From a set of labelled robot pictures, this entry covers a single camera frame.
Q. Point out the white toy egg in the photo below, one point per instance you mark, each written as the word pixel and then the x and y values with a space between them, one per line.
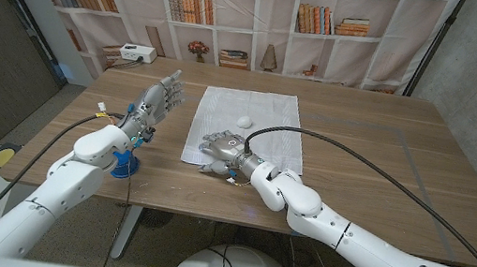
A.
pixel 245 122

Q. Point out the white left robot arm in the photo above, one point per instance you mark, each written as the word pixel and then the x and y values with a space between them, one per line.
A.
pixel 65 183

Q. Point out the black backdrop stand pole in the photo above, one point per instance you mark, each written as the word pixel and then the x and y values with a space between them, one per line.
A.
pixel 436 45

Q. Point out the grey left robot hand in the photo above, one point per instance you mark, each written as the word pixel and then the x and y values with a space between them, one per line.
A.
pixel 153 102

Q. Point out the white table leg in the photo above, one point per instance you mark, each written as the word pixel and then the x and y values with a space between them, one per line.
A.
pixel 134 219

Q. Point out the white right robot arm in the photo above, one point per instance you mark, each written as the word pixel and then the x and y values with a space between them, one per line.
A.
pixel 345 244

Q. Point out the printed bookshelf backdrop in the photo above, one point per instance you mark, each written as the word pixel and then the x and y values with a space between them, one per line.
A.
pixel 353 61

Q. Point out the blue round cap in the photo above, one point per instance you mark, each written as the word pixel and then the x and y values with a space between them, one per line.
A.
pixel 125 168

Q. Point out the white power strip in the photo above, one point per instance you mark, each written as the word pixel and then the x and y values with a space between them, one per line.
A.
pixel 138 52

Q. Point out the white cloth napkin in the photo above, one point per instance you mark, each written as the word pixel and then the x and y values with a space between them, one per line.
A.
pixel 270 110

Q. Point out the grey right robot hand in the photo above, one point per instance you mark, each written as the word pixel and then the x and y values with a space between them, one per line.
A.
pixel 229 146

